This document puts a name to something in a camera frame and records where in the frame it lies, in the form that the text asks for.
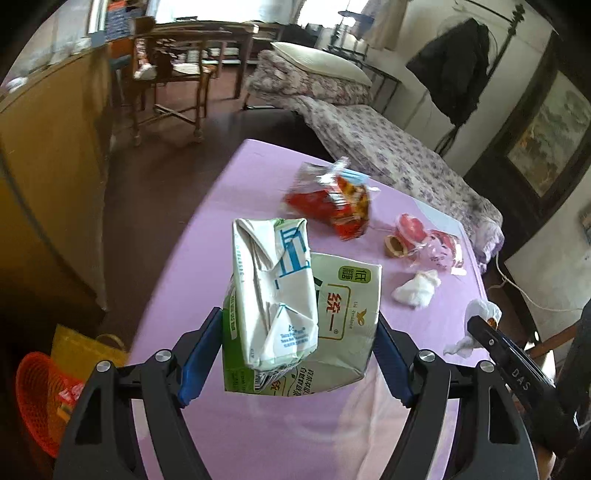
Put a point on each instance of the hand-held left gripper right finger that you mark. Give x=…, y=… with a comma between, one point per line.
x=392, y=364

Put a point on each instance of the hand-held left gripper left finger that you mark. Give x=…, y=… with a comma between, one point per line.
x=198, y=364

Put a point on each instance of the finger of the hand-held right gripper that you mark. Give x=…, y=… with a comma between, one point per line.
x=485, y=332

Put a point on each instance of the white tissue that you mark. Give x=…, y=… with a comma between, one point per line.
x=415, y=288
x=485, y=308
x=459, y=347

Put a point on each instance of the green drink carton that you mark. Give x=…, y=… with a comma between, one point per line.
x=346, y=323

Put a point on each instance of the white milk carton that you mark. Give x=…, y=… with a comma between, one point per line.
x=268, y=295

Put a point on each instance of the red plastic basket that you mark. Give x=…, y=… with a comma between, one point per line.
x=37, y=401

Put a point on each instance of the red clear snack bag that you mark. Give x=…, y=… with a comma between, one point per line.
x=309, y=203

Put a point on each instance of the dark wooden chair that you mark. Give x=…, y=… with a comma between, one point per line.
x=549, y=344

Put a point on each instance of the clear red printed wrapper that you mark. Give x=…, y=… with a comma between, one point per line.
x=441, y=249

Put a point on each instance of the yellow woven bag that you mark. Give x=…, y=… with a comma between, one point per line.
x=78, y=346

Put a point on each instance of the orange snack wrapper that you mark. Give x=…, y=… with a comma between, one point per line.
x=355, y=212

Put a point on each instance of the purple tablecloth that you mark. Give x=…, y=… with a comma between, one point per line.
x=240, y=194

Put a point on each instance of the floral covered bed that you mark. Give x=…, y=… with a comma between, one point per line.
x=406, y=157

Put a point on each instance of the black metal coat stand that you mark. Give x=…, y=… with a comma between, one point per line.
x=445, y=138

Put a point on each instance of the dark framed painting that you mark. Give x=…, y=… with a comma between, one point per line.
x=549, y=134

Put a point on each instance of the light wooden cabinet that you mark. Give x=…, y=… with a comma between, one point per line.
x=46, y=161

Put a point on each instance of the black coat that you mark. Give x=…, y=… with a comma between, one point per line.
x=452, y=69

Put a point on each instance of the wooden armchair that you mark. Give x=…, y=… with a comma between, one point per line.
x=184, y=74

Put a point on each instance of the folded floral quilt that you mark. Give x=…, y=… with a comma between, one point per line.
x=286, y=81

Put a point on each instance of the cream pillow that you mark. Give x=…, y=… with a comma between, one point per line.
x=323, y=62

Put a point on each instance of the wooden table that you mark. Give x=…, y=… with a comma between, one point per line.
x=221, y=30

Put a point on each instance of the shelf with boxes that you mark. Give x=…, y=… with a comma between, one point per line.
x=120, y=21

